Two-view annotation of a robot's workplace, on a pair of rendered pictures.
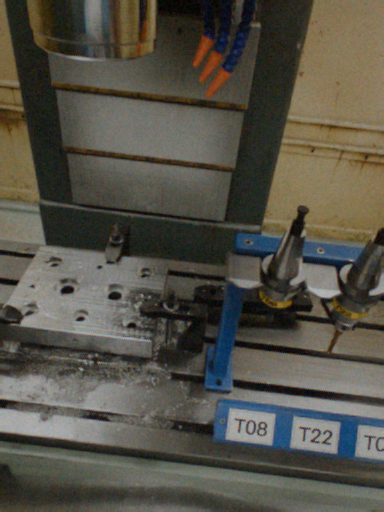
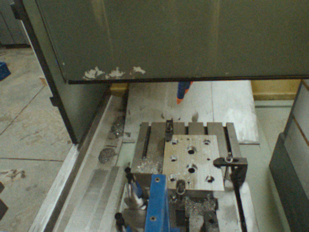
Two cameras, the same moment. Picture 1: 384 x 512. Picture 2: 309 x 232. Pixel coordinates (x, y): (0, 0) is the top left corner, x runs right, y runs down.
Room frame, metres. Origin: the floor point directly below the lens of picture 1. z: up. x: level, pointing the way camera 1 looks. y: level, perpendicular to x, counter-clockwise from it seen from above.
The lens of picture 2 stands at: (0.58, -0.46, 1.75)
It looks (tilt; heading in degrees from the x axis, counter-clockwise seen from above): 38 degrees down; 100
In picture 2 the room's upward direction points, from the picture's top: 7 degrees counter-clockwise
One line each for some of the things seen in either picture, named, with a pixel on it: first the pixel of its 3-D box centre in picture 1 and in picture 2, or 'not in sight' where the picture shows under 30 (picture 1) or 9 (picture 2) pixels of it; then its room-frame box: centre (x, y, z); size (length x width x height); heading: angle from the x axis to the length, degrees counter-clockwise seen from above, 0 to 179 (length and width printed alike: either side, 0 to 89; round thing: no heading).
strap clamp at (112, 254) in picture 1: (117, 250); (229, 165); (0.76, 0.19, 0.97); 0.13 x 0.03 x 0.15; 179
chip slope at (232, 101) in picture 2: not in sight; (188, 112); (0.61, 0.83, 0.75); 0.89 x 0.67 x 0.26; 179
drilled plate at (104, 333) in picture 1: (91, 297); (191, 163); (0.61, 0.21, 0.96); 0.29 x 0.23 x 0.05; 89
